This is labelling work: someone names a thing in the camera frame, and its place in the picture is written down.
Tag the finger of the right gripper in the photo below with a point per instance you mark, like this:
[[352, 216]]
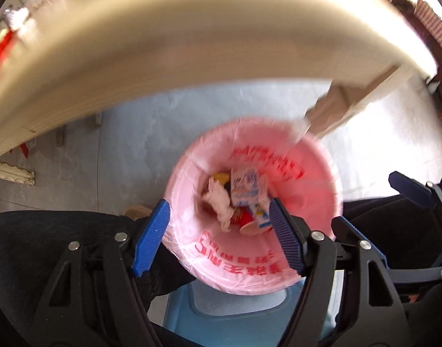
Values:
[[411, 189], [358, 234]]

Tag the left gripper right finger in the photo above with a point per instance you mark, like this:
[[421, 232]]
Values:
[[370, 313]]

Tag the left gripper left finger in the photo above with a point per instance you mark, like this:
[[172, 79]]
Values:
[[91, 298]]

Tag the blue cartoon small carton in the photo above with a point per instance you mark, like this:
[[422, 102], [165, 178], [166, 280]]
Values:
[[261, 219]]

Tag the red paper cup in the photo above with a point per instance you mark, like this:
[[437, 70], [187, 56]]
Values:
[[242, 219]]

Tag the light blue milk carton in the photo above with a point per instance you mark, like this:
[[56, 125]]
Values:
[[248, 187]]

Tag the white tissue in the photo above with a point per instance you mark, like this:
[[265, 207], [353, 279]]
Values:
[[219, 200]]

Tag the yellow snack wrapper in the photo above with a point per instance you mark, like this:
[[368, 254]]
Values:
[[224, 178]]

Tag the pink lined trash bin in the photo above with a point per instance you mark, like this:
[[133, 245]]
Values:
[[300, 174]]

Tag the blue plastic stool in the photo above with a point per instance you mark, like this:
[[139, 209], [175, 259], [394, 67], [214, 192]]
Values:
[[209, 317]]

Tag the small white knotted bag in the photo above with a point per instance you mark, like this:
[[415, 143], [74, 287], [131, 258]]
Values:
[[15, 18]]

